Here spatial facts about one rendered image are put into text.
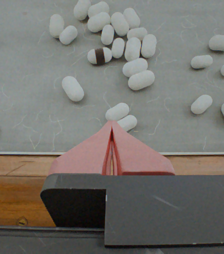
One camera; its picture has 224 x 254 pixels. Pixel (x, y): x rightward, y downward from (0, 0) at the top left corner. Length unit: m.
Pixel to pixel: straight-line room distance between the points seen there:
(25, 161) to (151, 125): 0.17
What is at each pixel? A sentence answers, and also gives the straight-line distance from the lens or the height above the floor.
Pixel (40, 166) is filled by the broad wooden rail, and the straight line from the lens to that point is 0.20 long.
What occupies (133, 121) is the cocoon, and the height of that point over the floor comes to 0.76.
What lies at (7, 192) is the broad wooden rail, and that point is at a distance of 0.21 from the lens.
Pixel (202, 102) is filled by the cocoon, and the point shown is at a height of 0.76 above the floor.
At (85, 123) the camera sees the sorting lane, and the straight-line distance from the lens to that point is 0.21.
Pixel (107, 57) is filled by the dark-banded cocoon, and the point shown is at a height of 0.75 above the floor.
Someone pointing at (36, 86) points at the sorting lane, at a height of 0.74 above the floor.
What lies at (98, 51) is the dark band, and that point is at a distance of 0.23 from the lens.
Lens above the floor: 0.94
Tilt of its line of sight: 76 degrees down
